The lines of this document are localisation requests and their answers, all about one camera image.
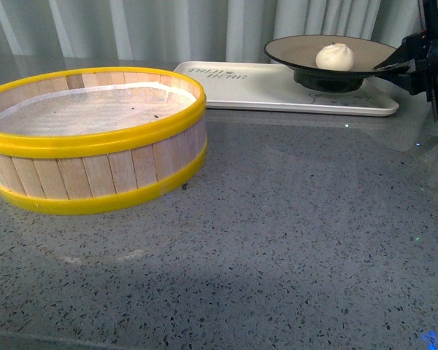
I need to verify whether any white steamed bun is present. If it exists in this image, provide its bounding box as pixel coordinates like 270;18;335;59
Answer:
315;43;355;71

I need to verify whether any white mesh steamer liner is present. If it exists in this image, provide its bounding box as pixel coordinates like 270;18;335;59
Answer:
0;82;197;136

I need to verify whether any grey pleated curtain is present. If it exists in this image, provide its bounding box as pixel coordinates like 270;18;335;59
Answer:
0;0;421;63

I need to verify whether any beige plate with black rim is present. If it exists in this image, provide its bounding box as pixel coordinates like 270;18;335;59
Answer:
264;35;409;93

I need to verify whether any white rectangular tray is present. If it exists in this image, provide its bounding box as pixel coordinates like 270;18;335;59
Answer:
174;61;399;117

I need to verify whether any yellow rimmed wooden steamer basket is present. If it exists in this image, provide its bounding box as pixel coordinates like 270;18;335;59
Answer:
0;67;207;215

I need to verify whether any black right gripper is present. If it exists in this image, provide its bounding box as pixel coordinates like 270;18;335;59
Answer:
373;1;438;122

